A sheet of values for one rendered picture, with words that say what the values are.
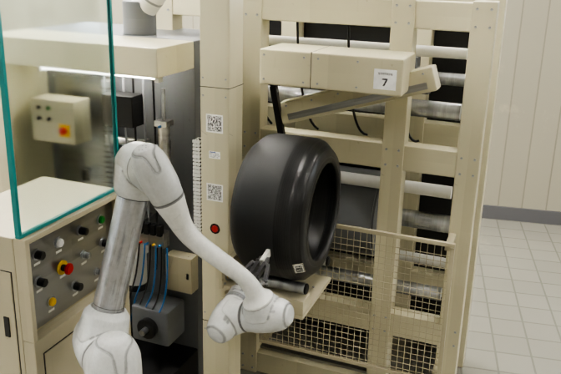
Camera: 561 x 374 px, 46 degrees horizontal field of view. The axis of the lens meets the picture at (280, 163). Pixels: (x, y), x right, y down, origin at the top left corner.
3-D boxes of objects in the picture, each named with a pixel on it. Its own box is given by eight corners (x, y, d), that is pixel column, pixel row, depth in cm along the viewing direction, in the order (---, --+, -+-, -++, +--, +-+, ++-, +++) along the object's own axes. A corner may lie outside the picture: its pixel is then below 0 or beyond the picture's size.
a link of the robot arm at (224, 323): (229, 317, 231) (260, 315, 224) (208, 349, 218) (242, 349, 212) (216, 292, 227) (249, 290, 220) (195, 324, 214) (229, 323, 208)
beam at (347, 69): (257, 83, 282) (258, 48, 278) (280, 75, 305) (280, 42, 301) (401, 98, 261) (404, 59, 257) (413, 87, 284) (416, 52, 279)
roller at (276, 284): (229, 265, 276) (230, 273, 278) (224, 272, 273) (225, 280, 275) (309, 280, 264) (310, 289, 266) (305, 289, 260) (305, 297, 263)
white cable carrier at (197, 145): (194, 247, 286) (192, 139, 273) (199, 243, 291) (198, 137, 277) (203, 249, 285) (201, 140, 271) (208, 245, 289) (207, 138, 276)
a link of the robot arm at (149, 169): (192, 190, 200) (177, 180, 212) (167, 138, 193) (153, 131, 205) (154, 213, 196) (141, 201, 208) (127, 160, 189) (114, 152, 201)
